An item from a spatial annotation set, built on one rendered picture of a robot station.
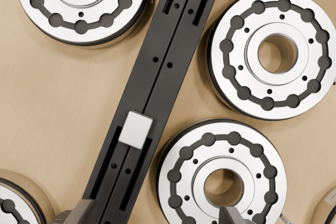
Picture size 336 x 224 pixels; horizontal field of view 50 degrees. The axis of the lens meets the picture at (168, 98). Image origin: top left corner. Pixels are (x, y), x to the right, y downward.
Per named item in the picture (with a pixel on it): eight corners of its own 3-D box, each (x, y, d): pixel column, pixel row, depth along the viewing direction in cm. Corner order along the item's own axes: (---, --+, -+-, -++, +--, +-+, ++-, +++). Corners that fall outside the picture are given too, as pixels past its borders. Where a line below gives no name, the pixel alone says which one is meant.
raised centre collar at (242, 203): (235, 228, 28) (237, 232, 27) (179, 199, 28) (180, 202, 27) (265, 173, 28) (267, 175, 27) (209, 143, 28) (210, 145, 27)
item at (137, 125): (142, 146, 21) (141, 150, 20) (119, 138, 21) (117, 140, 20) (153, 117, 21) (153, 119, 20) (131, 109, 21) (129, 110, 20)
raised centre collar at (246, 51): (290, 96, 28) (293, 96, 27) (233, 70, 28) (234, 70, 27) (317, 38, 28) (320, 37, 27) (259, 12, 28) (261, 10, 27)
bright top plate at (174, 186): (247, 270, 29) (249, 273, 28) (135, 211, 28) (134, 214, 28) (307, 158, 28) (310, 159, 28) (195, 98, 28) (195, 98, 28)
